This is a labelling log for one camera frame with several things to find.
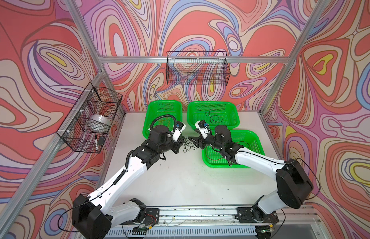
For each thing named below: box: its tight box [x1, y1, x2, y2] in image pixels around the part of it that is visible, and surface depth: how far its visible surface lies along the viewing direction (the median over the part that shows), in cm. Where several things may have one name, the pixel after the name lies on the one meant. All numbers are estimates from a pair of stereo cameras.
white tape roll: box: [89, 114, 112, 130], surface depth 73 cm
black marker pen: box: [94, 134, 99, 152], surface depth 73 cm
